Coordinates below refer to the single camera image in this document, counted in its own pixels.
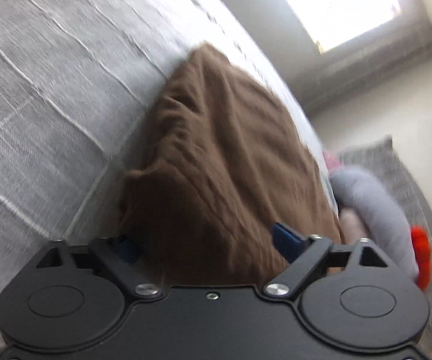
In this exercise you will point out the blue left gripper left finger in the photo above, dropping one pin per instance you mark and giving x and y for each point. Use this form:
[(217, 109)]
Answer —
[(127, 248)]

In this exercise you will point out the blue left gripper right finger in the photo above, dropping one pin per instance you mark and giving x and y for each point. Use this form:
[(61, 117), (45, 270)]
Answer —
[(289, 243)]

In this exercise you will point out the brown coat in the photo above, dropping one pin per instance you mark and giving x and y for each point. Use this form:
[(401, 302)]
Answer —
[(226, 163)]

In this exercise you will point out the pink small cloth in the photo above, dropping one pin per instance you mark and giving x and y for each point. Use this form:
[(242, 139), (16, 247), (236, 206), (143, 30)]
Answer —
[(331, 161)]

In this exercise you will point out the grey plush toy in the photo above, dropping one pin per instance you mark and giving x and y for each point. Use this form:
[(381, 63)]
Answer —
[(360, 190)]

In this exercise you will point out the grey knitted pillow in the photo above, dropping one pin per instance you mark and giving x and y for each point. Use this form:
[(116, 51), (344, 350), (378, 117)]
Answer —
[(381, 159)]

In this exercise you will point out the grey checked bedspread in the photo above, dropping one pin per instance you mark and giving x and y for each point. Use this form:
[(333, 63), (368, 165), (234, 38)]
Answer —
[(78, 79)]

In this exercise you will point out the right grey curtain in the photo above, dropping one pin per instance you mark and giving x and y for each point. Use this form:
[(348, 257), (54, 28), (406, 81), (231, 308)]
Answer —
[(364, 69)]

